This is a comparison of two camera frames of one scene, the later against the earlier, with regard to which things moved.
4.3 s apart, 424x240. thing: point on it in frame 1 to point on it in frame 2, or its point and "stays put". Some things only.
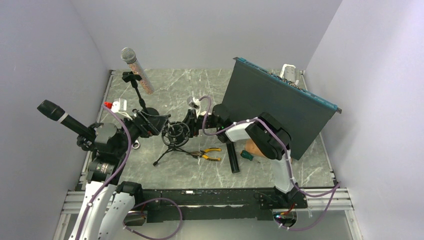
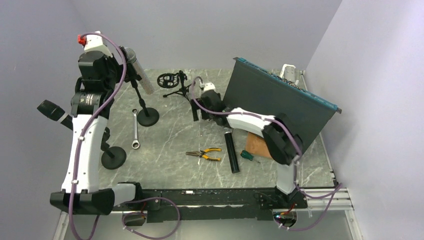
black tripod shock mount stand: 175,134 to 170,80
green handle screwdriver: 245,154 stays put
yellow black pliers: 196,154 stays put
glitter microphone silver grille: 129,55 stays put
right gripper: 193,125 to 194,108
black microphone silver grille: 234,163 stays put
